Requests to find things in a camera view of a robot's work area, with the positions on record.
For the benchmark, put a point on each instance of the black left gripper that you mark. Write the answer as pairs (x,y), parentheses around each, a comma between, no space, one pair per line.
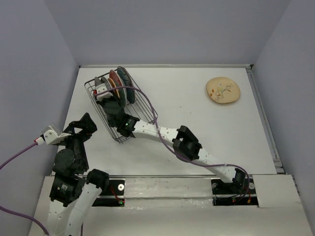
(86,122)

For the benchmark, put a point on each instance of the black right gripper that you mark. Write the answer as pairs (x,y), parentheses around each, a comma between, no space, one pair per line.
(112,98)

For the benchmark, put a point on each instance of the black wire dish rack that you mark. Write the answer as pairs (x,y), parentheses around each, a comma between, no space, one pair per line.
(139,109)

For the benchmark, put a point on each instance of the red plate with teal flower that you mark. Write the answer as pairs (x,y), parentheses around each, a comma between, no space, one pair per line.
(118,82)

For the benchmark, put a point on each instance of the dark teal blossom plate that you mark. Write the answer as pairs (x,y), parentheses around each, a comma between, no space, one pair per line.
(126,78)

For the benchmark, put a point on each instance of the white plate with teal rim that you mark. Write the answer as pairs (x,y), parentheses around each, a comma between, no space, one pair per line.
(106,83)

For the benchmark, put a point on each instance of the woven bamboo tray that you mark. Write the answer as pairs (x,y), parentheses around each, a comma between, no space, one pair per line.
(113,85)

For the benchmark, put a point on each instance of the grey plate with deer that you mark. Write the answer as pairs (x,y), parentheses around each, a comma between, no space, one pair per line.
(98,82)

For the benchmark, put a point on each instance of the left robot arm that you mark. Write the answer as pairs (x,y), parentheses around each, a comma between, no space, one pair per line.
(75,188)

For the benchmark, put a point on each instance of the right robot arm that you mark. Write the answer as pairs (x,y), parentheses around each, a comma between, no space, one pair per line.
(181,142)

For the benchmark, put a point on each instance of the cream plate with bird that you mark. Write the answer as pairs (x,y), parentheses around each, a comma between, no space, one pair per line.
(223,90)

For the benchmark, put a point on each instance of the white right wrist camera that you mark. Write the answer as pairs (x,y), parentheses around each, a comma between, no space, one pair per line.
(102,92)

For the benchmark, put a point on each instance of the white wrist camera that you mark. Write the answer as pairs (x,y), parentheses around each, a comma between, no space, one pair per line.
(51,135)
(102,92)

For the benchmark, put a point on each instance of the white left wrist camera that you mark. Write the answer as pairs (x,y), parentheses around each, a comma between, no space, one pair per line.
(51,135)

